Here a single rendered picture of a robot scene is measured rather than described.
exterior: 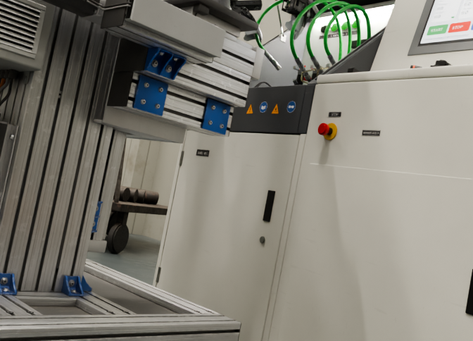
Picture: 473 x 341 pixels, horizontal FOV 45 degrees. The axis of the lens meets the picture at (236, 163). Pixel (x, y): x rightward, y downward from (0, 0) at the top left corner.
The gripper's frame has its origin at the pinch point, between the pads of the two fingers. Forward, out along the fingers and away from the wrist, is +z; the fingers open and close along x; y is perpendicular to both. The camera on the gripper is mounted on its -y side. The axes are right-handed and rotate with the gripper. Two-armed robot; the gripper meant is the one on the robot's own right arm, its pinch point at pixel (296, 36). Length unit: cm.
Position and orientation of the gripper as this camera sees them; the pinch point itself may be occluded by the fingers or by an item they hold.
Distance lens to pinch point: 225.1
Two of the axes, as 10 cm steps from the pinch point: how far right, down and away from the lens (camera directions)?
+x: 6.2, 0.7, -7.8
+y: -7.7, -1.8, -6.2
